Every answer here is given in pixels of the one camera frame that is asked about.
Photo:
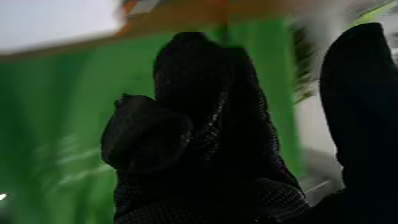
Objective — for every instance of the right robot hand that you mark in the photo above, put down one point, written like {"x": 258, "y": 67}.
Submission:
{"x": 202, "y": 133}

